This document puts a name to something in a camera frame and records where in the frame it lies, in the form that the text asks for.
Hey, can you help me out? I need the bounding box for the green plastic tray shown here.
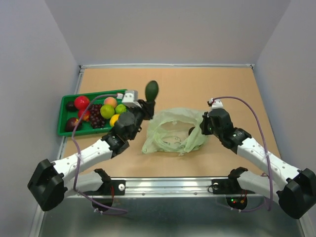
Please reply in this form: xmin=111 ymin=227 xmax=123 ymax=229
xmin=57 ymin=89 xmax=126 ymax=137

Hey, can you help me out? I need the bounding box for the bright red apple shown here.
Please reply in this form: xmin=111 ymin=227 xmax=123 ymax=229
xmin=74 ymin=95 xmax=90 ymax=110

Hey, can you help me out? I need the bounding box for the yellow pear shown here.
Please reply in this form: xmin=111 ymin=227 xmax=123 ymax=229
xmin=109 ymin=114 xmax=120 ymax=127

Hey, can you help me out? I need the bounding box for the dark red grape bunch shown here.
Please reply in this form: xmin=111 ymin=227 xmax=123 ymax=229
xmin=89 ymin=104 xmax=106 ymax=129

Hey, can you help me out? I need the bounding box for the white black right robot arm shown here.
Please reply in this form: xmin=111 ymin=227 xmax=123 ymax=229
xmin=200 ymin=108 xmax=316 ymax=219

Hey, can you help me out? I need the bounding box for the dark green avocado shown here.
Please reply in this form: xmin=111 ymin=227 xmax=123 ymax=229
xmin=145 ymin=80 xmax=159 ymax=102

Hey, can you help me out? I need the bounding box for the aluminium front rail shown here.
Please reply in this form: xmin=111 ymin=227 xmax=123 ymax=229
xmin=66 ymin=176 xmax=262 ymax=198

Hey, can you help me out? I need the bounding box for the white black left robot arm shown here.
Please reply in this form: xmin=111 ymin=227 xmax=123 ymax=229
xmin=27 ymin=99 xmax=156 ymax=211

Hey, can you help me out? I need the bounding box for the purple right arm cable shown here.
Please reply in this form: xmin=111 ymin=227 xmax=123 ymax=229
xmin=213 ymin=96 xmax=274 ymax=213

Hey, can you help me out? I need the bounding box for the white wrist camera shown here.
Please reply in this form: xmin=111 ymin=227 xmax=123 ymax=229
xmin=207 ymin=98 xmax=224 ymax=110
xmin=121 ymin=90 xmax=141 ymax=108

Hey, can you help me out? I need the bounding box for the cracked lime green fruit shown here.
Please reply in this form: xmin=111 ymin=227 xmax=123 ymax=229
xmin=115 ymin=104 xmax=127 ymax=115

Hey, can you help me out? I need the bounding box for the green round apple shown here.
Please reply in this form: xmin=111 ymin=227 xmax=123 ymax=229
xmin=100 ymin=105 xmax=115 ymax=119

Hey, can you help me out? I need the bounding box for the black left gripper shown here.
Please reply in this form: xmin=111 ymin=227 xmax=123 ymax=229
xmin=126 ymin=100 xmax=156 ymax=142

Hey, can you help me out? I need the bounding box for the light green plastic bag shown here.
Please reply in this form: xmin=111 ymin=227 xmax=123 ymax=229
xmin=142 ymin=108 xmax=208 ymax=154

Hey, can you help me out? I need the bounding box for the dark purple plum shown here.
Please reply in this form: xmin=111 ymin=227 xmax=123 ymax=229
xmin=65 ymin=101 xmax=77 ymax=112

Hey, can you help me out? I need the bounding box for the dark red apple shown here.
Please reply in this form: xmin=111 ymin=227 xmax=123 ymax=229
xmin=65 ymin=118 xmax=82 ymax=132

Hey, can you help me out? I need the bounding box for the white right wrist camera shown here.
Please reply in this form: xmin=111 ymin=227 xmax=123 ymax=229
xmin=207 ymin=98 xmax=224 ymax=110

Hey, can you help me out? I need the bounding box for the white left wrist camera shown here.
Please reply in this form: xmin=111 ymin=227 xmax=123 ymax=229
xmin=121 ymin=90 xmax=141 ymax=108

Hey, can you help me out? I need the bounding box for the orange pink peach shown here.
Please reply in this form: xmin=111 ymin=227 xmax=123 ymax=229
xmin=104 ymin=97 xmax=118 ymax=109

